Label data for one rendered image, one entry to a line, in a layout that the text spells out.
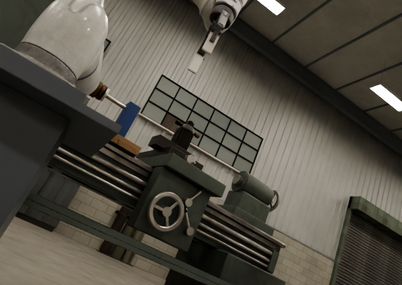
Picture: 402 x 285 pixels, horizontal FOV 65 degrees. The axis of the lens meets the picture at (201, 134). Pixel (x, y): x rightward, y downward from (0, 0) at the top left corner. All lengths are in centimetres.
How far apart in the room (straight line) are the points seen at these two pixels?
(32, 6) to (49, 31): 49
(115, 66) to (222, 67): 323
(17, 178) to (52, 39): 34
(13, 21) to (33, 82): 67
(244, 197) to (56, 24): 129
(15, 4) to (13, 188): 78
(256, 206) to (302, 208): 883
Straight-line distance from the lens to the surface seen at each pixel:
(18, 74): 67
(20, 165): 73
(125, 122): 152
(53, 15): 90
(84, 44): 88
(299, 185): 1067
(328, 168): 1156
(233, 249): 166
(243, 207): 178
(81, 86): 105
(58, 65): 84
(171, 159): 130
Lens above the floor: 57
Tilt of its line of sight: 21 degrees up
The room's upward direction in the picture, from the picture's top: 25 degrees clockwise
